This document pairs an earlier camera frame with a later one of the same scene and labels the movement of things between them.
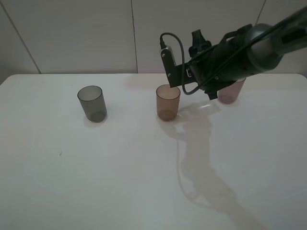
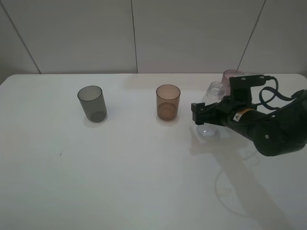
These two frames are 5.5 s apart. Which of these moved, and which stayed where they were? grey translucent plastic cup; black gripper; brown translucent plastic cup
Moved: black gripper
Stayed: brown translucent plastic cup; grey translucent plastic cup
